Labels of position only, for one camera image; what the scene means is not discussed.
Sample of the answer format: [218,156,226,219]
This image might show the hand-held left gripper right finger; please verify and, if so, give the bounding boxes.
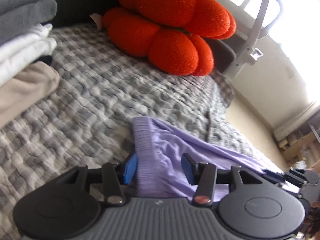
[181,153,264,205]

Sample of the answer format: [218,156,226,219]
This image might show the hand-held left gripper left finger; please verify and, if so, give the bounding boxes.
[55,153,138,205]

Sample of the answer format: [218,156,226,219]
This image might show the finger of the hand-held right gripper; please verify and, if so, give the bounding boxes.
[263,169,310,190]

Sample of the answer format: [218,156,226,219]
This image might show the lilac pants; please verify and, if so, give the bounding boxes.
[132,117,300,203]

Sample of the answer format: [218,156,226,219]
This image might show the wooden shelf unit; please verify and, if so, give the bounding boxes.
[279,130,320,165]

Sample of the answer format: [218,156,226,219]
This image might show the grey checkered quilted blanket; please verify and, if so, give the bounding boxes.
[0,22,300,240]

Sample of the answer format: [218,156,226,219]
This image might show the beige folded cloth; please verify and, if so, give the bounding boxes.
[0,62,60,128]

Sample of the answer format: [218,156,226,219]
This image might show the white mesh office chair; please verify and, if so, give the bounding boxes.
[212,0,283,75]

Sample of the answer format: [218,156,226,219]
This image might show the dark grey sofa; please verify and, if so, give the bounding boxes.
[50,0,237,74]

